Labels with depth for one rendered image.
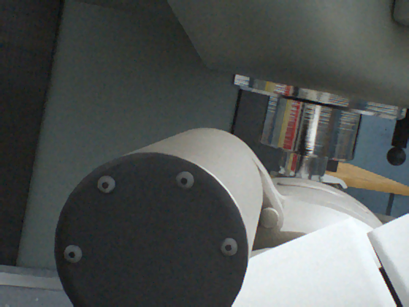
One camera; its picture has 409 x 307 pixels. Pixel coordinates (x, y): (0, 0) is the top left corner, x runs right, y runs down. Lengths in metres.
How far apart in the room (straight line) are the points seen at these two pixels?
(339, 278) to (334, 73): 0.17
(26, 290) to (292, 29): 0.50
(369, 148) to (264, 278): 5.03
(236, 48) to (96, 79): 0.42
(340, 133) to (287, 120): 0.03
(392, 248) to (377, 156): 5.08
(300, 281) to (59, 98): 0.59
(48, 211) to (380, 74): 0.49
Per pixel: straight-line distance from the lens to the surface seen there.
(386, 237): 0.17
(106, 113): 0.75
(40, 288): 0.76
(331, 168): 4.37
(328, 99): 0.36
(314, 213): 0.22
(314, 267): 0.17
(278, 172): 0.38
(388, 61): 0.32
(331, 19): 0.31
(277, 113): 0.38
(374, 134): 5.21
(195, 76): 0.76
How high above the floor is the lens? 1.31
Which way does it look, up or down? 6 degrees down
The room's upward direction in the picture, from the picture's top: 11 degrees clockwise
